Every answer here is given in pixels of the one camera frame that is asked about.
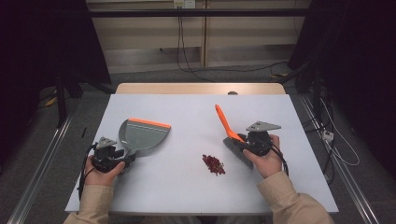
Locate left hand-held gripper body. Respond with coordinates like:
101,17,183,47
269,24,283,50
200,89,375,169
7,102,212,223
92,136,126,174

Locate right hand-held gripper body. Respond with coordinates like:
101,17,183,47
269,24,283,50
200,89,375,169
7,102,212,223
245,120,282,158

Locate orange brush with grey bristles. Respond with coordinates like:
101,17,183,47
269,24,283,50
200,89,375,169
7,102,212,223
214,104,255,170

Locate grey dustpan with orange edge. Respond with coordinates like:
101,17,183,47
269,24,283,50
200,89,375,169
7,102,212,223
118,117,172,164

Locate group of red beans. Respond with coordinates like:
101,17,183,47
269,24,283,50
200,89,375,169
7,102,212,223
202,154,226,176

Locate person's right hand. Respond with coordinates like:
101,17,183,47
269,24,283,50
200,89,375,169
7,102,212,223
242,133,284,179

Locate person's left hand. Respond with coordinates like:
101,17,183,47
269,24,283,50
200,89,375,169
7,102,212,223
84,155,126,188

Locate white table board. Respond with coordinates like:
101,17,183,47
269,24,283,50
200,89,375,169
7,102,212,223
64,93,339,217

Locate black metal stand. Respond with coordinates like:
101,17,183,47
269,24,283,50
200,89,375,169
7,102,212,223
54,70,83,129

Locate white power strip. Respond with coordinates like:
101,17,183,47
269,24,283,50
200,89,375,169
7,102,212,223
321,130,335,144

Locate wooden table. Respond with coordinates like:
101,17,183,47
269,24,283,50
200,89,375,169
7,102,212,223
115,82,287,96

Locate black curtain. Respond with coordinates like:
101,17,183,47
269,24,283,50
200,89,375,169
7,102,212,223
0,0,112,166
287,0,396,180

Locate black horizontal metal bar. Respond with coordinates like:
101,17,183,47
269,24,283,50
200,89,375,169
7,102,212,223
88,8,312,19

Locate right hand-held gripper cable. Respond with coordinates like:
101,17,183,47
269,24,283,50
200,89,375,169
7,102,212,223
264,141,290,177

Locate hand-held gripper cable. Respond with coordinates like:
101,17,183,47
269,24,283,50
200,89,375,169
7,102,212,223
77,143,98,201
264,141,290,177

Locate left hand-held gripper cable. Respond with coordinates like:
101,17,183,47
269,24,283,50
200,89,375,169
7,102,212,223
77,143,98,201

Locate black floor cable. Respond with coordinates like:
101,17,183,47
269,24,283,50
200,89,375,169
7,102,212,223
183,61,289,75

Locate metal floor rail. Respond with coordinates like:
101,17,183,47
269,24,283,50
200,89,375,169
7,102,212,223
298,94,381,224
7,114,75,224

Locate white floor cable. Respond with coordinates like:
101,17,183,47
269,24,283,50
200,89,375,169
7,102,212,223
319,97,361,167

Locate black hanging cable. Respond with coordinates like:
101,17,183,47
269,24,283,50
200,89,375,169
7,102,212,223
176,16,217,84

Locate white wall socket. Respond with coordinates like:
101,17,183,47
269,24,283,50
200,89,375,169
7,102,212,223
173,0,196,9

